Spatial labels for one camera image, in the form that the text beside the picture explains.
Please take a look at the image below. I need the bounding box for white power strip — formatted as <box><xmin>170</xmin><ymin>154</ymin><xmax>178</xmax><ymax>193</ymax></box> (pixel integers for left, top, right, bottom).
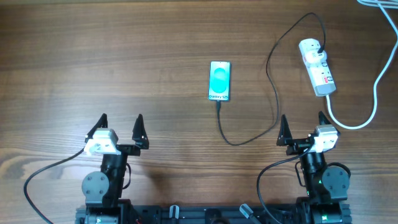
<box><xmin>298</xmin><ymin>39</ymin><xmax>336</xmax><ymax>96</ymax></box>

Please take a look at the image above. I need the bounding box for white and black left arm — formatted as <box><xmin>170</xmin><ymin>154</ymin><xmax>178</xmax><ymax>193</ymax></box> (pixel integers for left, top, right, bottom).
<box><xmin>75</xmin><ymin>113</ymin><xmax>149</xmax><ymax>224</ymax></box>

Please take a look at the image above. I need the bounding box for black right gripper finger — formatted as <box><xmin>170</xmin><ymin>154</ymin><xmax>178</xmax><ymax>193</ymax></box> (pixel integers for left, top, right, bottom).
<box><xmin>317</xmin><ymin>111</ymin><xmax>340</xmax><ymax>134</ymax></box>
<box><xmin>277</xmin><ymin>114</ymin><xmax>292</xmax><ymax>141</ymax></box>

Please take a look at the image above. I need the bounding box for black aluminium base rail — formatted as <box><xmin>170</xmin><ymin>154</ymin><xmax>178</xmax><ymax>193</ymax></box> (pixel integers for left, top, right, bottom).
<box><xmin>75</xmin><ymin>203</ymin><xmax>353</xmax><ymax>224</ymax></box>

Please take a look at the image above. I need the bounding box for white power strip cord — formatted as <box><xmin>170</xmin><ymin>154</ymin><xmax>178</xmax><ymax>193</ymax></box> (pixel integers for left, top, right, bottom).
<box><xmin>325</xmin><ymin>0</ymin><xmax>398</xmax><ymax>130</ymax></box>

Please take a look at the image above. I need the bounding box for blue Galaxy smartphone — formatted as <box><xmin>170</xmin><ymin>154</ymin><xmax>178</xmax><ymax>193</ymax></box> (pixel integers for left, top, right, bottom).
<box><xmin>208</xmin><ymin>61</ymin><xmax>231</xmax><ymax>101</ymax></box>

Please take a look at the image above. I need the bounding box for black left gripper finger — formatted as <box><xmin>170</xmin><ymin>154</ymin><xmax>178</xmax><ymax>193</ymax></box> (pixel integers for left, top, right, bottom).
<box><xmin>85</xmin><ymin>113</ymin><xmax>108</xmax><ymax>140</ymax></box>
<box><xmin>132</xmin><ymin>114</ymin><xmax>149</xmax><ymax>149</ymax></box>

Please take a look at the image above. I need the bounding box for white USB charger plug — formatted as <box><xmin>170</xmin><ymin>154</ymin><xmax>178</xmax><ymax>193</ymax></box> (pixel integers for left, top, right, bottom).
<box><xmin>303</xmin><ymin>50</ymin><xmax>327</xmax><ymax>67</ymax></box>

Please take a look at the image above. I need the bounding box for black USB charging cable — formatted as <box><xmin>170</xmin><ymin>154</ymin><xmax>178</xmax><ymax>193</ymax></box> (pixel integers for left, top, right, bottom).
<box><xmin>215</xmin><ymin>12</ymin><xmax>327</xmax><ymax>146</ymax></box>

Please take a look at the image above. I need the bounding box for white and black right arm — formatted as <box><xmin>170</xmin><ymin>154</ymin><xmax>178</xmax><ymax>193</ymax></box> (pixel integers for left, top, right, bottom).
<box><xmin>277</xmin><ymin>112</ymin><xmax>353</xmax><ymax>224</ymax></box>

